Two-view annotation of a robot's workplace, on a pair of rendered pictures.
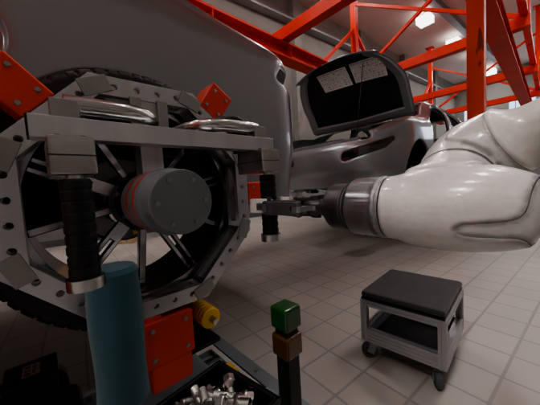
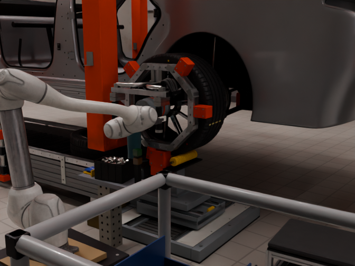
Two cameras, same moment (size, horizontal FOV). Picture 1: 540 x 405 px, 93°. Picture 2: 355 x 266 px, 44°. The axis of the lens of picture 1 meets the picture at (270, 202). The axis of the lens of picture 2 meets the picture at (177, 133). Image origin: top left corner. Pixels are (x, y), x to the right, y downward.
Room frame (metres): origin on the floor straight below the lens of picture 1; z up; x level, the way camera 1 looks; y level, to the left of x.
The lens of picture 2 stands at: (0.11, -2.42, 1.29)
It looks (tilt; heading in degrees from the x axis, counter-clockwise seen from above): 13 degrees down; 77
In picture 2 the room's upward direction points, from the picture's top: straight up
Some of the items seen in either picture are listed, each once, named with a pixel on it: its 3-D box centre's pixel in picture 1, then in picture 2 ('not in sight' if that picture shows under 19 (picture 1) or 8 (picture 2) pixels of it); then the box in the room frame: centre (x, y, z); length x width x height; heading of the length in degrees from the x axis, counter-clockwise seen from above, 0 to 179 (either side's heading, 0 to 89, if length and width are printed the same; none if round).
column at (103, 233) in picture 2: not in sight; (110, 214); (0.29, 0.15, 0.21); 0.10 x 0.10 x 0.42; 42
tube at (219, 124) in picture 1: (208, 119); (160, 80); (0.60, 0.13, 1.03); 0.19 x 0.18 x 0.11; 42
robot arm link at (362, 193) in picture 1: (370, 206); not in sight; (0.39, -0.15, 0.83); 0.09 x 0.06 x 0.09; 132
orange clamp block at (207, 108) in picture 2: (252, 192); (202, 111); (0.84, 0.06, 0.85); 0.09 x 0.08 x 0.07; 132
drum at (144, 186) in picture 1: (163, 201); (152, 107); (0.58, 0.24, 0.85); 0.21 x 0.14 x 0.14; 42
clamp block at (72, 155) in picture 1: (70, 157); (117, 95); (0.36, 0.27, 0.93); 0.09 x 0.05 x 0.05; 42
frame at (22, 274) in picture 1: (153, 201); (159, 106); (0.63, 0.29, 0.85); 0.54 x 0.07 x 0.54; 132
